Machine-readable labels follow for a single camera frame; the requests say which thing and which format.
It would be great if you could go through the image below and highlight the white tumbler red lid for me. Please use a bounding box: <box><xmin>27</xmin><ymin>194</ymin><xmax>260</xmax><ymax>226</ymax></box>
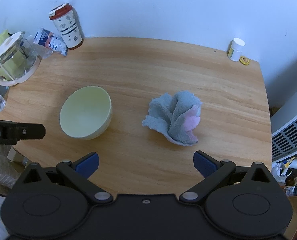
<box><xmin>49</xmin><ymin>3</ymin><xmax>83</xmax><ymax>50</ymax></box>

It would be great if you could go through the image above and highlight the clear plastic cup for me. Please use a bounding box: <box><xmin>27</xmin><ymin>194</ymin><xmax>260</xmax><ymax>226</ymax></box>
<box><xmin>27</xmin><ymin>35</ymin><xmax>53</xmax><ymax>59</ymax></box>

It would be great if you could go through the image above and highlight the pale green bowl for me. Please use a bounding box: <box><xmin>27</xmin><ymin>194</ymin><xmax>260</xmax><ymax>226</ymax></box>
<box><xmin>59</xmin><ymin>86</ymin><xmax>113</xmax><ymax>140</ymax></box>

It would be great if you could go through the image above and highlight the yellow round tape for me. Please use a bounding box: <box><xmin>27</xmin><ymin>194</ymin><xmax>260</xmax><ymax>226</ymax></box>
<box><xmin>239</xmin><ymin>56</ymin><xmax>250</xmax><ymax>66</ymax></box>

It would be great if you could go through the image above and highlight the blue white snack packet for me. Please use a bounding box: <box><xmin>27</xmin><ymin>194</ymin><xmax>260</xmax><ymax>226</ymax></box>
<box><xmin>34</xmin><ymin>28</ymin><xmax>68</xmax><ymax>56</ymax></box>

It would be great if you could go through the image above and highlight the small white pill bottle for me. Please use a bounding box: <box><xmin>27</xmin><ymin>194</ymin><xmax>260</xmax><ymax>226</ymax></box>
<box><xmin>228</xmin><ymin>37</ymin><xmax>245</xmax><ymax>62</ymax></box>

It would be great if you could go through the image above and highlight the grey pink cleaning cloth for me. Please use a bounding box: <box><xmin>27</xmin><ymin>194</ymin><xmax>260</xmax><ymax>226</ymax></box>
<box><xmin>142</xmin><ymin>91</ymin><xmax>202</xmax><ymax>146</ymax></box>

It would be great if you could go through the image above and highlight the white air purifier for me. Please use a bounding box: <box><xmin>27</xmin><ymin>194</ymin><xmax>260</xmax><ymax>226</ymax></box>
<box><xmin>270</xmin><ymin>92</ymin><xmax>297</xmax><ymax>162</ymax></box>

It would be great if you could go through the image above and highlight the glass pitcher white lid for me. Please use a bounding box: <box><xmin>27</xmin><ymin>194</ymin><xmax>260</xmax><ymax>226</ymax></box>
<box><xmin>0</xmin><ymin>31</ymin><xmax>40</xmax><ymax>87</ymax></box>

